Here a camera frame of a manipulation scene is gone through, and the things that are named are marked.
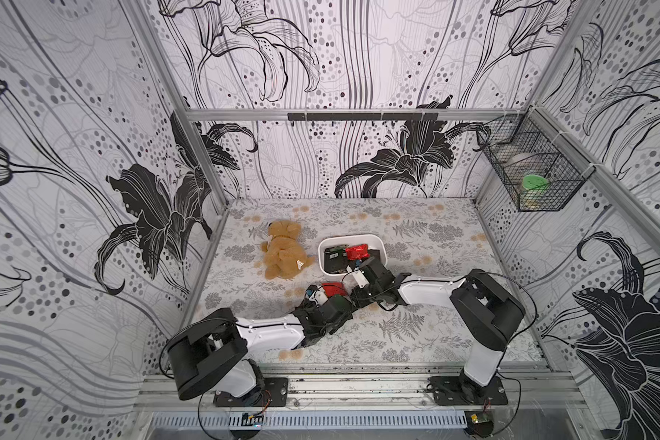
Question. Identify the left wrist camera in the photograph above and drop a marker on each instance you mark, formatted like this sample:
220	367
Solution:
316	294

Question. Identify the red foil tea bag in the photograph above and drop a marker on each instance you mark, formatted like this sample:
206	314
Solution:
333	289
357	252

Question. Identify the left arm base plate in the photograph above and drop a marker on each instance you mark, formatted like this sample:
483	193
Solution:
273	393

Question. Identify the green lid cup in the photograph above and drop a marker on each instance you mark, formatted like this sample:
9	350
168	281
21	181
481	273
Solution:
533	188

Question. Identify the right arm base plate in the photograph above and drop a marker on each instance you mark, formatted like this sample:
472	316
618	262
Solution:
460	390

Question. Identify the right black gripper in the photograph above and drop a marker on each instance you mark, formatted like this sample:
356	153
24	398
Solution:
370	269

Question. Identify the black wire basket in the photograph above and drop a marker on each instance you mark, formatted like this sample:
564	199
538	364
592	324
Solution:
516	145

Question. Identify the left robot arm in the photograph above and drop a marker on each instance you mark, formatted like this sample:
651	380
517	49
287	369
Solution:
215	353

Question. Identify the brown teddy bear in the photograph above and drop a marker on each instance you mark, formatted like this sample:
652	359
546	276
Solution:
283	256

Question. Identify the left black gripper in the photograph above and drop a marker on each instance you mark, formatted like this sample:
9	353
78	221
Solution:
346	318

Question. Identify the black tea bag pile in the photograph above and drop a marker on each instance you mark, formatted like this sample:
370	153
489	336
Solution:
335	260

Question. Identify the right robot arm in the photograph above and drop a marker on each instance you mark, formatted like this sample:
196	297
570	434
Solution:
490	313

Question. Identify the white plastic storage box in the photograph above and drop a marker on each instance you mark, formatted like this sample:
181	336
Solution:
376	246

